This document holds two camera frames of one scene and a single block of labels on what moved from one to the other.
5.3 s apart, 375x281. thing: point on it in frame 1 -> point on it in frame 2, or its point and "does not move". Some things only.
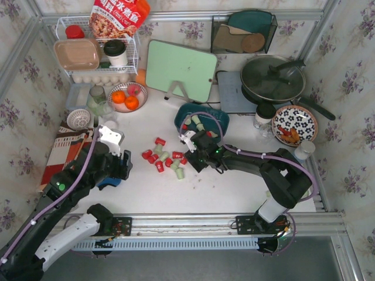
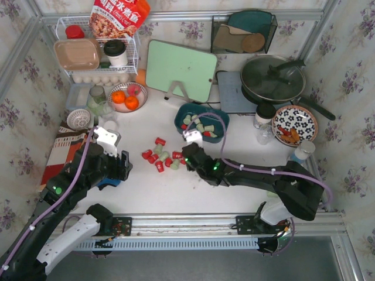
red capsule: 146,154 does not move
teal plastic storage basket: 198,117 does not move
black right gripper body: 197,151 -> 190,154
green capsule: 200,127 does not move
